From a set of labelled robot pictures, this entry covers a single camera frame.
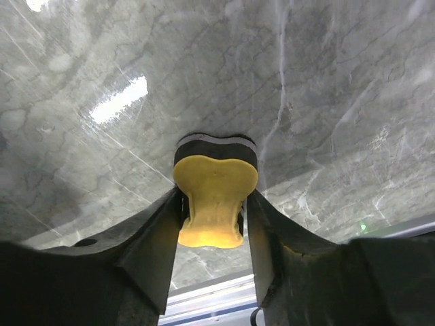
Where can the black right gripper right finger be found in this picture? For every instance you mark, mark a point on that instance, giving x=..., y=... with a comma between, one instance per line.
x=304, y=279

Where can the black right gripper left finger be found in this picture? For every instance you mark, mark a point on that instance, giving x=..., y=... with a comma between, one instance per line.
x=120, y=276

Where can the yellow handled eraser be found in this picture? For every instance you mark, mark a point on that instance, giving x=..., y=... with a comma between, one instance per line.
x=216, y=174

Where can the aluminium mounting rail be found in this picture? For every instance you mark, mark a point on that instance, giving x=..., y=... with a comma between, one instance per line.
x=229, y=300

